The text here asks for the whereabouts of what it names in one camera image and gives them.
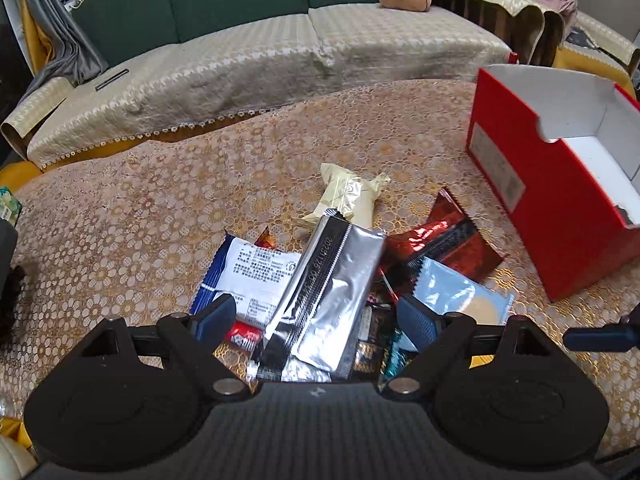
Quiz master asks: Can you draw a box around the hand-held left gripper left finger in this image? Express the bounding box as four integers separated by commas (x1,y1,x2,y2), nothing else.
75,292,251,403

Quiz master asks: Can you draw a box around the dark brown snack packet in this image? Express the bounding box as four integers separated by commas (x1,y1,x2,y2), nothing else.
357,305,396,378

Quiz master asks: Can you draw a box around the dark red shiny snack packet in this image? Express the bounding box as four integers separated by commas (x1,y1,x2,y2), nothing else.
380,187,503,293

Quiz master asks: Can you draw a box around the white and blue snack packet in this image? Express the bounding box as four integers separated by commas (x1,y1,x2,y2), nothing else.
190,232,303,328

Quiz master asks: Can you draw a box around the cream snack packet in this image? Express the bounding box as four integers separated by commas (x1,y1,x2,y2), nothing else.
298,162,392,228

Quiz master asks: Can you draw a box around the black device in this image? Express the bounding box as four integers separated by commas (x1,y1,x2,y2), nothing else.
0,220,20,301

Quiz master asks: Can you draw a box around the silver foil snack packet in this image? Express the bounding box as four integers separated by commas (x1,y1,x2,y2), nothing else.
248,208,386,383

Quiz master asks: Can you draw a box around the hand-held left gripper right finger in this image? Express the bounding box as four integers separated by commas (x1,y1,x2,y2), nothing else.
380,294,561,401

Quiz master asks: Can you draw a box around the beige patterned sofa cover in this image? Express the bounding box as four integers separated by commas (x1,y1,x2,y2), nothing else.
0,5,513,173

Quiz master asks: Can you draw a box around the black remote control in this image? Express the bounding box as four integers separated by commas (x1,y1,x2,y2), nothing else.
95,71,129,92

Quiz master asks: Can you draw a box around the light blue snack packet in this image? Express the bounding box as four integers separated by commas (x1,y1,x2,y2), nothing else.
400,256,516,351

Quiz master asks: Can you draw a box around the small red snack packet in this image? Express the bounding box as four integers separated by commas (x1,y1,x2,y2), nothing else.
222,321,265,351

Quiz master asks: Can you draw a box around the gold patterned seat cover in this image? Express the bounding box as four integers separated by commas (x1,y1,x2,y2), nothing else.
557,12,640,96

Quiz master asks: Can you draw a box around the teal snack packet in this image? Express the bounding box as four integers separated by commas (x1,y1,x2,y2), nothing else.
380,332,416,381

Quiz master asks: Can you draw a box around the gold patterned tablecloth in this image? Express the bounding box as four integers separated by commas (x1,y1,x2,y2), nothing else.
0,79,640,461

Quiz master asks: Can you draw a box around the beige armrest cover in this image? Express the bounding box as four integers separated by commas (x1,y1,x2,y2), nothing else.
450,0,576,68

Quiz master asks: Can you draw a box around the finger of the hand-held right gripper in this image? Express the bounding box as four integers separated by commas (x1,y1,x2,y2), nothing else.
562,305,640,353

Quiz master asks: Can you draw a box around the grey curtain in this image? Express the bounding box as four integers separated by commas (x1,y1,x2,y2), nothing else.
15,0,108,86

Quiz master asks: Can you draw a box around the green tissue pack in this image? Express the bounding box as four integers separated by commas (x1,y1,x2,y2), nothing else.
0,186,23,226

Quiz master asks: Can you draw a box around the red cardboard box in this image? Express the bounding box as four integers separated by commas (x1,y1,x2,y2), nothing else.
466,65,640,302

